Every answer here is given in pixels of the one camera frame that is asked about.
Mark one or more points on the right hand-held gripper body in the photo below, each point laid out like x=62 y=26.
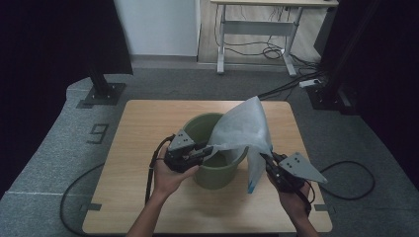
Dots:
x=301 y=166

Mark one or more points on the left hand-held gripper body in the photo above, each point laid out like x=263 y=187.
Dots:
x=181 y=141

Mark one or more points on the green plastic trash bin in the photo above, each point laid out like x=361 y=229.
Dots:
x=217 y=176

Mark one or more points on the white blue-edged trash bag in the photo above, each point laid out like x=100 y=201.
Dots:
x=243 y=128

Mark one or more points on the person's right hand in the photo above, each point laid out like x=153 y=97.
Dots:
x=294 y=204

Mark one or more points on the person's left hand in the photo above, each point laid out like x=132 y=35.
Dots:
x=168 y=181

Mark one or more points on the black metal stand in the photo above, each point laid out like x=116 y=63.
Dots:
x=102 y=90
x=329 y=95

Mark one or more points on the white power strip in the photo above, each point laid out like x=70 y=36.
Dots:
x=309 y=83

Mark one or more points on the white metal-legged desk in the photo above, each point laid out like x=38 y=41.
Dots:
x=260 y=28

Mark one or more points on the black curtain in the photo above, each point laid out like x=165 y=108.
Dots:
x=388 y=65
x=49 y=49

